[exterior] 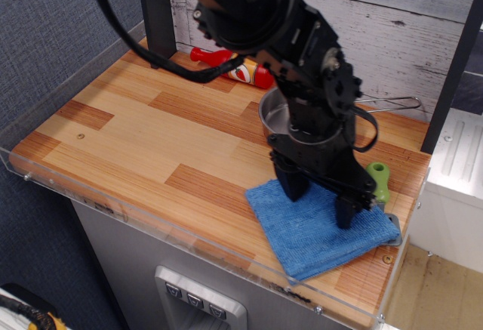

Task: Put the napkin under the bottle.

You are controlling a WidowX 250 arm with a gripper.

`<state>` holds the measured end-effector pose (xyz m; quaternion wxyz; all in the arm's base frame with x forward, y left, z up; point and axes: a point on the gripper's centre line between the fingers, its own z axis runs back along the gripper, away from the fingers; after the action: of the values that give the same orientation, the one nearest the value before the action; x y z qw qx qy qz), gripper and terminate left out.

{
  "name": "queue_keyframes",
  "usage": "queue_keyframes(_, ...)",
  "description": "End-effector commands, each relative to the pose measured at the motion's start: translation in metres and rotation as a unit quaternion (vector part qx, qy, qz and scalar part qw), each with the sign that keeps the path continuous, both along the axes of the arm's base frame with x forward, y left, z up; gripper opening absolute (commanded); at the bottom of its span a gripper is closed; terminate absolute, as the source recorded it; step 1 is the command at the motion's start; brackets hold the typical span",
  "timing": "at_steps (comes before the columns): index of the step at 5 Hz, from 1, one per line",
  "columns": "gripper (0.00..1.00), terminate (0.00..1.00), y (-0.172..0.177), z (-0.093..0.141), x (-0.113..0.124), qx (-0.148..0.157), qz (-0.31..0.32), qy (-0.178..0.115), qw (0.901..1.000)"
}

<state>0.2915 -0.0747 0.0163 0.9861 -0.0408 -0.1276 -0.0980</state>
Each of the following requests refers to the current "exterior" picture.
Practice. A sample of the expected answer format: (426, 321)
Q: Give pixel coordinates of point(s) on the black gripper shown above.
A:
(329, 163)

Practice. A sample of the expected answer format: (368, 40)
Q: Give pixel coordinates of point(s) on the blue microfiber napkin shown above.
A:
(304, 234)

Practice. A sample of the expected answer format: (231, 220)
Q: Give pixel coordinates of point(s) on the green handled grey toy spatula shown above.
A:
(380, 173)

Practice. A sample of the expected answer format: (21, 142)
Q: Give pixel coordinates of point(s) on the steel pan with wire handle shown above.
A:
(274, 114)

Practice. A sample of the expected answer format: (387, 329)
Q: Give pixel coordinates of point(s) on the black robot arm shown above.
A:
(300, 49)

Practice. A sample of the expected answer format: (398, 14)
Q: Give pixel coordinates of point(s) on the red toy sauce bottle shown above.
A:
(249, 72)

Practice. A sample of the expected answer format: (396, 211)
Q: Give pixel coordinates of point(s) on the white toy sink unit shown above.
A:
(447, 220)

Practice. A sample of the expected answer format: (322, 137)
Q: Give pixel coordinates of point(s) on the silver dispenser panel with buttons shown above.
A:
(190, 305)

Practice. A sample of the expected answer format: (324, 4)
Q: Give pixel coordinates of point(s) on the grey toy fridge cabinet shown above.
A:
(129, 257)

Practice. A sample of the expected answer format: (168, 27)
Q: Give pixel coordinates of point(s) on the yellow object at corner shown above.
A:
(54, 323)

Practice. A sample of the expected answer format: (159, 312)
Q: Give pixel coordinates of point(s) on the dark right post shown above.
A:
(458, 64)

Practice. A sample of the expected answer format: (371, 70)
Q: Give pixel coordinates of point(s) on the dark post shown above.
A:
(458, 64)
(159, 27)

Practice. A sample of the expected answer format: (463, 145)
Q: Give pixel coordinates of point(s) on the dark left post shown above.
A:
(159, 27)

